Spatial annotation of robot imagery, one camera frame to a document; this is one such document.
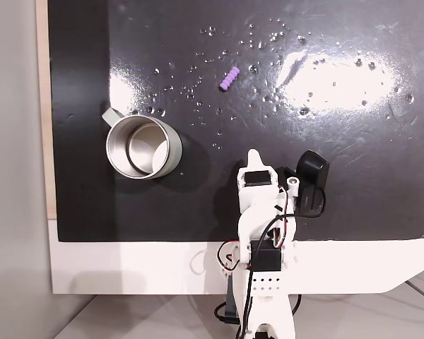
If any black camera cable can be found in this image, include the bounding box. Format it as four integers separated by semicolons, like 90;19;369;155
238;186;326;333

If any black rubber mat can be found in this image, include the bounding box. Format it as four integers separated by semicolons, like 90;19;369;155
47;0;424;243

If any black power cable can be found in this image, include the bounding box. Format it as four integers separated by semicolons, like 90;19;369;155
213;292;302;326

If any black table clamp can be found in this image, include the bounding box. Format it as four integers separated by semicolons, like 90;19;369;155
225;273;240;319

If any purple ribbed pen grip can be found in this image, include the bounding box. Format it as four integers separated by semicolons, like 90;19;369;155
219;66;240;90

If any pale green steel mug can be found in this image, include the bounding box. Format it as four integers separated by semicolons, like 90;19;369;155
101;107;183;180

